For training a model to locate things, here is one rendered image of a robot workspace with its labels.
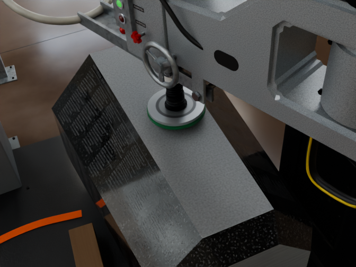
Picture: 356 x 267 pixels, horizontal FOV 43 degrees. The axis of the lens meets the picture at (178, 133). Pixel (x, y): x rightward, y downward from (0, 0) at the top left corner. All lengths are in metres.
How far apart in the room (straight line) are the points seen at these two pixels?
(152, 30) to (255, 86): 0.38
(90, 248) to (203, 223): 0.94
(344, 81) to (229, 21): 0.31
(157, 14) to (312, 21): 0.50
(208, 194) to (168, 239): 0.19
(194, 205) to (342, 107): 0.59
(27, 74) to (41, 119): 0.56
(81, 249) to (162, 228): 0.82
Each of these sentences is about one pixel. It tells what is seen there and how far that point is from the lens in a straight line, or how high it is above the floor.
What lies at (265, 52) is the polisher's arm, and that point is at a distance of 1.10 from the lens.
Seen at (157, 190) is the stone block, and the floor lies 0.79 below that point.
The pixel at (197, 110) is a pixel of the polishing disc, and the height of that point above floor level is 0.88.
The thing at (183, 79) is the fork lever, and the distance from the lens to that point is 1.46.
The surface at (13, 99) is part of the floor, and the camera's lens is 3.39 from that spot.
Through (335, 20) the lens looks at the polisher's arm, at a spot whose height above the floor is 1.50.
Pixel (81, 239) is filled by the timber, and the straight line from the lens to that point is 2.27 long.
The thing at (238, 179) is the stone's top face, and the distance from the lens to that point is 1.50.
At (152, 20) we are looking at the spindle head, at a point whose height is 1.30.
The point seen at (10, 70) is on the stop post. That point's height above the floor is 0.01.
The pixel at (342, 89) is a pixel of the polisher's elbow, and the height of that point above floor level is 1.34.
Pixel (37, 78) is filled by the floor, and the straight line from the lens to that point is 3.53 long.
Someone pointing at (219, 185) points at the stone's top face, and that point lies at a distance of 1.48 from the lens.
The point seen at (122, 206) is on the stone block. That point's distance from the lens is 1.65.
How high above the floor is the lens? 1.97
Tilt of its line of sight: 44 degrees down
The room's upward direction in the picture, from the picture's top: 5 degrees counter-clockwise
